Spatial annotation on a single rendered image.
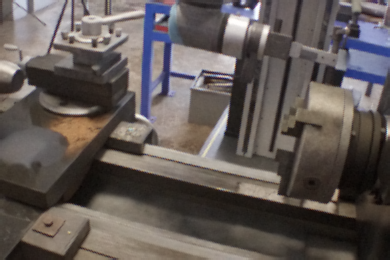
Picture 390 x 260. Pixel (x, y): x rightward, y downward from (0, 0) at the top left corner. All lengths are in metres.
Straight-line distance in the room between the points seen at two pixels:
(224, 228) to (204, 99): 1.89
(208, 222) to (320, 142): 0.51
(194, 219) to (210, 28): 0.57
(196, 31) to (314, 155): 0.34
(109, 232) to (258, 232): 0.42
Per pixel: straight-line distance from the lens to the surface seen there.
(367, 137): 0.88
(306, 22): 1.98
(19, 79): 1.14
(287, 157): 0.94
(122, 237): 1.01
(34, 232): 0.98
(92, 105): 1.29
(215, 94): 2.99
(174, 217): 1.23
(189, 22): 0.90
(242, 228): 1.22
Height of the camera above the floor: 1.55
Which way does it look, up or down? 30 degrees down
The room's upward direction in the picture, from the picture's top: 6 degrees clockwise
